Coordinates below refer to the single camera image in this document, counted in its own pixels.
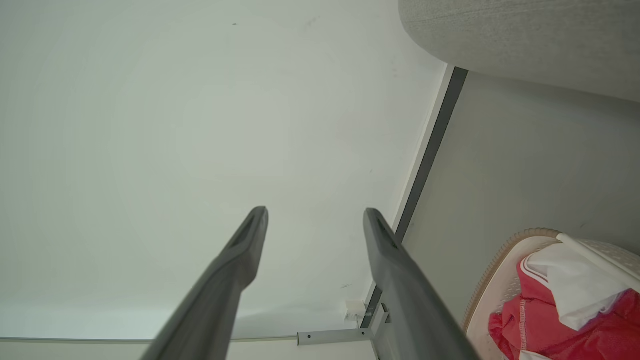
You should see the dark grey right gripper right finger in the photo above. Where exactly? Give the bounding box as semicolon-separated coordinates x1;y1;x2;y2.
363;207;482;360

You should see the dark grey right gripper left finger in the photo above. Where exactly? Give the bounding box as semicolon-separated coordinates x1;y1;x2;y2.
140;206;269;360

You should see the red garment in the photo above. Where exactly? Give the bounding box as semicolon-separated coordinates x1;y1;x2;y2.
488;257;640;360

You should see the white perforated laundry basket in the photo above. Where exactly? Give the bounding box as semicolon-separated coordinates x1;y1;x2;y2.
461;228;640;360

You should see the black and white baseboard strip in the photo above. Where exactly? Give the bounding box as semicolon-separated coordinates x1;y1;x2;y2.
359;64;470;330

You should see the white garment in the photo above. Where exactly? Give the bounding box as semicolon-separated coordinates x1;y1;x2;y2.
522;243;632;332

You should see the grey fabric sofa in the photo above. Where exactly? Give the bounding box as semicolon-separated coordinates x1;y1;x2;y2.
398;0;640;103

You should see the small white wall box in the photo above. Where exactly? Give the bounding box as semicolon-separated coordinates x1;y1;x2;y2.
345;300;367;321

